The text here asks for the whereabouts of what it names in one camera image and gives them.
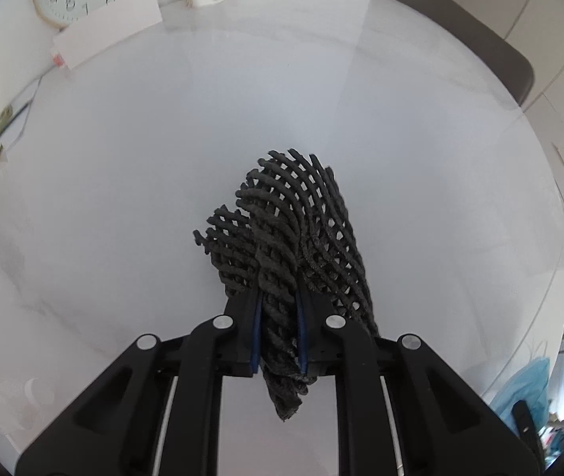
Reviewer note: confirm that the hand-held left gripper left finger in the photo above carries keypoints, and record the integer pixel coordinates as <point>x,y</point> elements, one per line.
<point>257,329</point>

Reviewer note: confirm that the small pink bottle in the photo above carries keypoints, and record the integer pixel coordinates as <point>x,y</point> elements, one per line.
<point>58,59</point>

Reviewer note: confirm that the black foam net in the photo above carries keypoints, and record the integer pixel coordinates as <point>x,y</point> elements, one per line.
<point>286,238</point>

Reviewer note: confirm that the grey chair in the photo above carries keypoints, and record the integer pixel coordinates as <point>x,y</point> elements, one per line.
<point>465,34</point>

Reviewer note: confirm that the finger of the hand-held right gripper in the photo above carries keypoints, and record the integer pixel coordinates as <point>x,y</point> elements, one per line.
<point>527,426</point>

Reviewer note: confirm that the white cardboard box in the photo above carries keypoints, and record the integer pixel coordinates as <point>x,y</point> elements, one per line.
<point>108,25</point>

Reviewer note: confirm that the blue face mask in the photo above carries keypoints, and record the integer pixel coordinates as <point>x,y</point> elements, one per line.
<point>522,384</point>

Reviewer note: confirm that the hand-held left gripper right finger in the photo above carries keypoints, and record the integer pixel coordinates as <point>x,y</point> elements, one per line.
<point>302,332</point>

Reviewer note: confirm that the black pen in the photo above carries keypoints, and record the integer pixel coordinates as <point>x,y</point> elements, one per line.
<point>21,111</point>

